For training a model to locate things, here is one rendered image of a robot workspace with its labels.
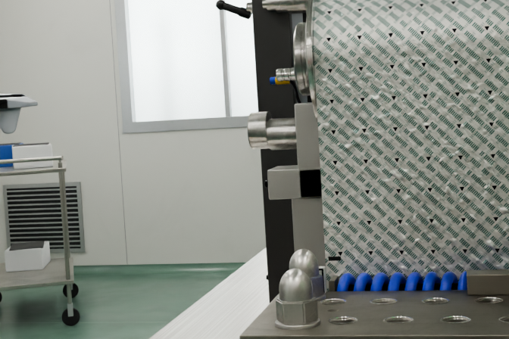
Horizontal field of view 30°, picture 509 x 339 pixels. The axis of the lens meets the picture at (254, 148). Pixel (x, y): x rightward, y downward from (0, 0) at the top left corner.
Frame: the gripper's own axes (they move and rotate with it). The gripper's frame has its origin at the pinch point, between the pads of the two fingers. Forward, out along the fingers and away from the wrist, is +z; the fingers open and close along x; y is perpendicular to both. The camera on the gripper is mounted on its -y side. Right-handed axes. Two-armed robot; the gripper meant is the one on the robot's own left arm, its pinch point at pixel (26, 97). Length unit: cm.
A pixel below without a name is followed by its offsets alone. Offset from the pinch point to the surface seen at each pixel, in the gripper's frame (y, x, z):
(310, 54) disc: -13, 80, 13
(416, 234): 4, 87, 21
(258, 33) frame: -12, 45, 23
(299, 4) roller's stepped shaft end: -16, 51, 26
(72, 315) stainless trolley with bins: 166, -346, 78
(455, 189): 0, 89, 24
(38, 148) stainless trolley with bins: 75, -376, 69
